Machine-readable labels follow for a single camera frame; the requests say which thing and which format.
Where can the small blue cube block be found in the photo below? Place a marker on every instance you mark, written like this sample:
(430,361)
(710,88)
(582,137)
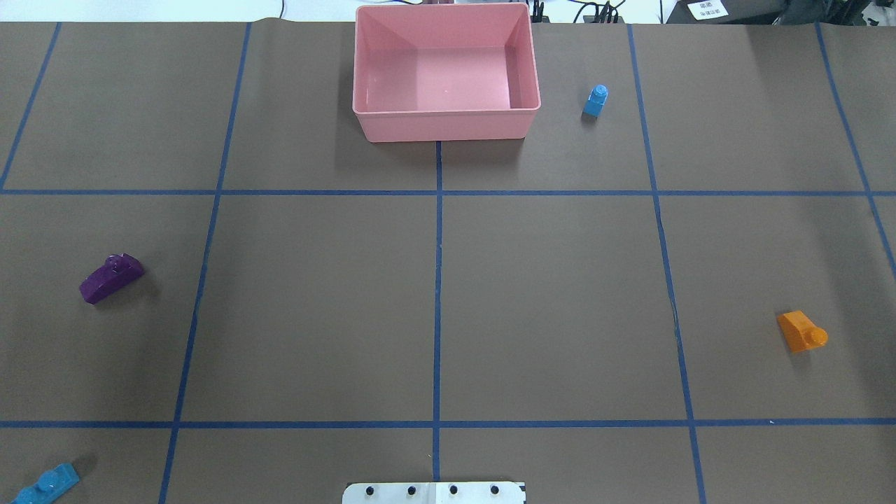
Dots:
(596,101)

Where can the purple sloped block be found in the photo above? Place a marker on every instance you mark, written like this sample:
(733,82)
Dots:
(118,271)

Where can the orange sloped block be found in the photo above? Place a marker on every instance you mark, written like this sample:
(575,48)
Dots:
(800,333)

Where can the long light blue block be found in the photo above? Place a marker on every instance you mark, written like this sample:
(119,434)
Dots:
(50,486)

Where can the pink plastic box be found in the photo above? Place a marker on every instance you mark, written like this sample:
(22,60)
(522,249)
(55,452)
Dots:
(445,72)

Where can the black box with label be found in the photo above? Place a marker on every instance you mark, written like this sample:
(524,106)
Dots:
(725,12)

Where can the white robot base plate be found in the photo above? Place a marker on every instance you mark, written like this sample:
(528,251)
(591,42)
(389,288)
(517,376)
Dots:
(436,492)

